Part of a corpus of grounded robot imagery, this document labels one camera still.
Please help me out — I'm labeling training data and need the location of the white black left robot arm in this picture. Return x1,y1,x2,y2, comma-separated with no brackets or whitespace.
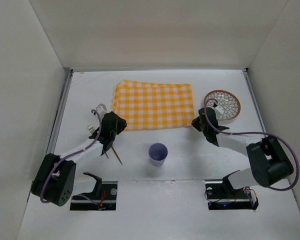
30,109,127,207

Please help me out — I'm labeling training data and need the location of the floral plate with brown rim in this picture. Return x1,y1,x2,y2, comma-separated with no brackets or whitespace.
203,90,241,121

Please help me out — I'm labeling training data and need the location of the yellow white checkered cloth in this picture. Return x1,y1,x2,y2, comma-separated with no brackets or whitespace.
111,79,195,131

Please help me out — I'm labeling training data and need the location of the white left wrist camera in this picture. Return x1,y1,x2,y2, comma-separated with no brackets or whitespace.
95,103,108,118

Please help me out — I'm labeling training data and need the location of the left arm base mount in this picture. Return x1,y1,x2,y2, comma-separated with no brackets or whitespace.
69,172,118,211

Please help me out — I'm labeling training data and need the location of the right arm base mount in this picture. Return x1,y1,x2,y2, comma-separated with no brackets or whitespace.
204,180,259,211

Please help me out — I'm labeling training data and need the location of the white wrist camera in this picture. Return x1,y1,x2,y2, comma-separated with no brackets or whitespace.
95,103,108,118
213,104,225,121

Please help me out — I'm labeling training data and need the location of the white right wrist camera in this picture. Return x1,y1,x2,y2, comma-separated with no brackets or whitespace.
213,104,225,121

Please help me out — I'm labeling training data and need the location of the silver metal fork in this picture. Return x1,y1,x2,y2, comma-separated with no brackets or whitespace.
86,123,110,159

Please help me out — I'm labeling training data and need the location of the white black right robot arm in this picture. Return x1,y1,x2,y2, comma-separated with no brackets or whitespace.
191,107,300,192

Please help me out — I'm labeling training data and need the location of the purple plastic cup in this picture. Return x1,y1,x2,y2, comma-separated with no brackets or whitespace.
148,143,168,167

